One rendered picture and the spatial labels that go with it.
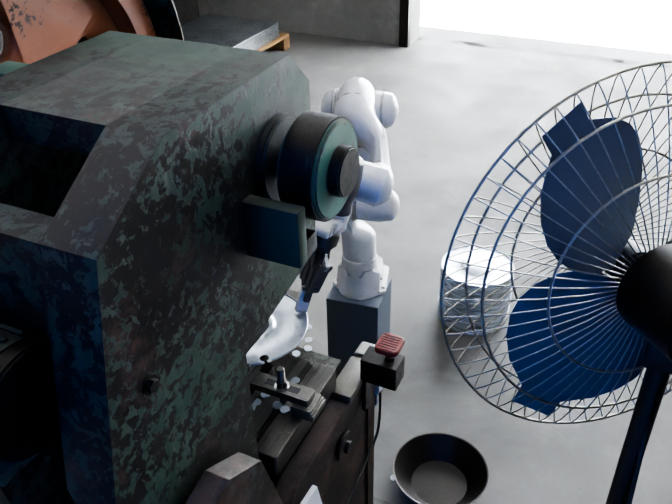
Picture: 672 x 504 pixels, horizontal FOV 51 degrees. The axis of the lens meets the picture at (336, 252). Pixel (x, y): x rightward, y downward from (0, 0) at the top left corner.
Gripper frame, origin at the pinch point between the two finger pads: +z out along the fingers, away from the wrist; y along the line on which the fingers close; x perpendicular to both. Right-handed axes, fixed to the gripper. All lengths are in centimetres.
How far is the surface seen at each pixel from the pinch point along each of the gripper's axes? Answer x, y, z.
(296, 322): 2.0, -3.3, 4.8
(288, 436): 10.8, -30.2, 15.9
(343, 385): -9.6, -14.8, 15.6
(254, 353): 14.1, -10.0, 8.9
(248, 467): 28, -48, 5
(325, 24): -195, 448, 10
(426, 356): -88, 47, 57
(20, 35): 68, 19, -48
